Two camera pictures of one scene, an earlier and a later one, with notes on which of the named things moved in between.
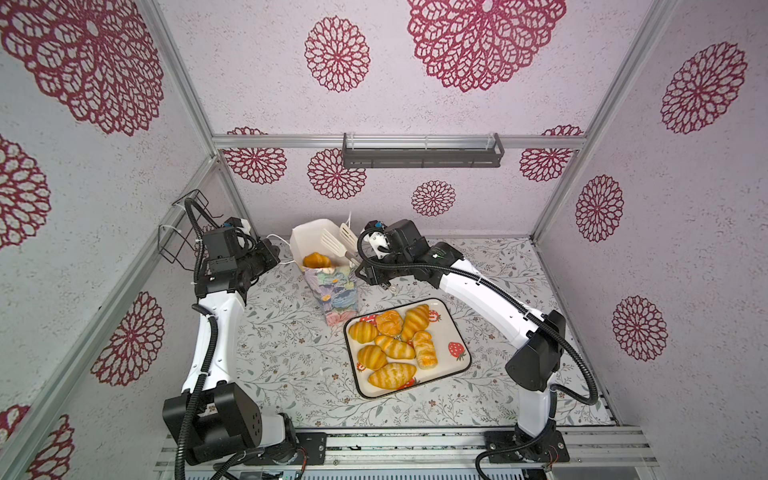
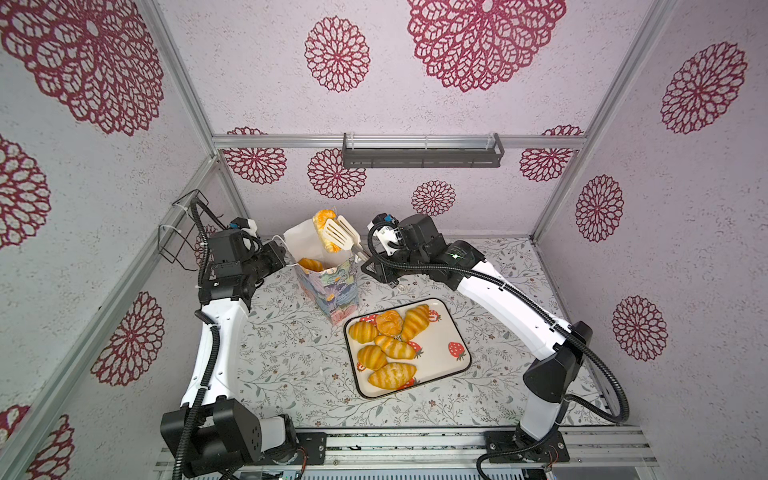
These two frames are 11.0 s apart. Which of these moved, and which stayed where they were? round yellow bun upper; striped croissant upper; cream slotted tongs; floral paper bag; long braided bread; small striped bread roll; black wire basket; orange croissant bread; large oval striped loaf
Moved: small striped bread roll; cream slotted tongs; long braided bread
Stayed: floral paper bag; striped croissant upper; large oval striped loaf; black wire basket; round yellow bun upper; orange croissant bread
